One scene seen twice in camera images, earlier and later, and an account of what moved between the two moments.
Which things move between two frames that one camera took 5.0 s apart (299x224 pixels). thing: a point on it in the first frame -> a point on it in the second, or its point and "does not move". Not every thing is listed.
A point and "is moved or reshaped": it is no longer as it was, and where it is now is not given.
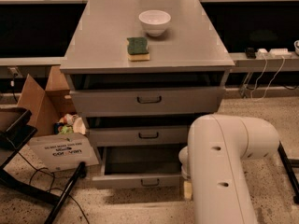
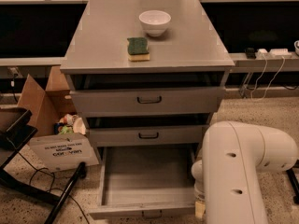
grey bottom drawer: [140, 168] is moved or reshaped
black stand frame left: [14, 134] does not move
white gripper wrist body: [184, 162] -> [199, 192]
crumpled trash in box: [70, 123] does not move
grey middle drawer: [138, 135] does not move
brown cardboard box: [51, 150] does not move
